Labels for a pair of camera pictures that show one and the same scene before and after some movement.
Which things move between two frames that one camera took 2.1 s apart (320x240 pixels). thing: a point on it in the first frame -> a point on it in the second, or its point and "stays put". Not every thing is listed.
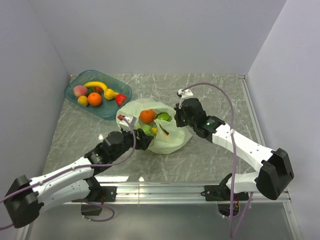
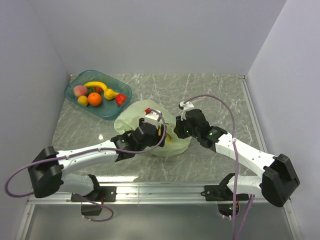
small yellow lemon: x=83 y=100 stays put
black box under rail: x=91 y=210 stays put
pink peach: x=80 y=90 stays put
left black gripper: x=144 y=140 -> x=158 y=139
